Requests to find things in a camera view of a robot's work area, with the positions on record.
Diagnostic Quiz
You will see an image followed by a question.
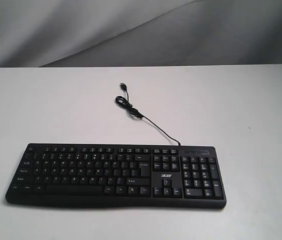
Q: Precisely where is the black USB cable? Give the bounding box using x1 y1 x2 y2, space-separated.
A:
115 82 182 147

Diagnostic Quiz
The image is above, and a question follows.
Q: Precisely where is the grey backdrop cloth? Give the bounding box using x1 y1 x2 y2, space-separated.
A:
0 0 282 67

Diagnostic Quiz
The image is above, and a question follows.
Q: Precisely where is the black acer keyboard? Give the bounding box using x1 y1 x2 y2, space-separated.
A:
5 143 227 209

